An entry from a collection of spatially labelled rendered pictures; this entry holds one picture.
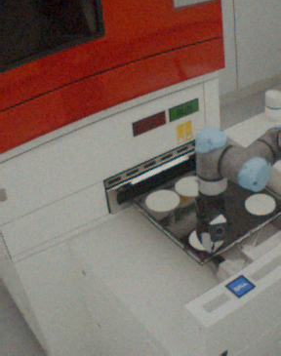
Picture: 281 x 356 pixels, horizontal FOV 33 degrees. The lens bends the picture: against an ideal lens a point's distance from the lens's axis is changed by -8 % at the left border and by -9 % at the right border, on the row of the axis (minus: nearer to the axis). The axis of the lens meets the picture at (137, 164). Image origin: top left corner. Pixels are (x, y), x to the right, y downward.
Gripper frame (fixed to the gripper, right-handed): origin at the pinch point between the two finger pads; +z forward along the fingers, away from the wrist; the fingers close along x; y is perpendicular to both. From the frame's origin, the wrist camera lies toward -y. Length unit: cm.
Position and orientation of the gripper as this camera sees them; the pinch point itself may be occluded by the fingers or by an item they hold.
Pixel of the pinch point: (212, 251)
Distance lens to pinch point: 135.2
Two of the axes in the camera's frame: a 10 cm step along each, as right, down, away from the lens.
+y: -1.0, -5.5, 8.3
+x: -9.9, 1.3, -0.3
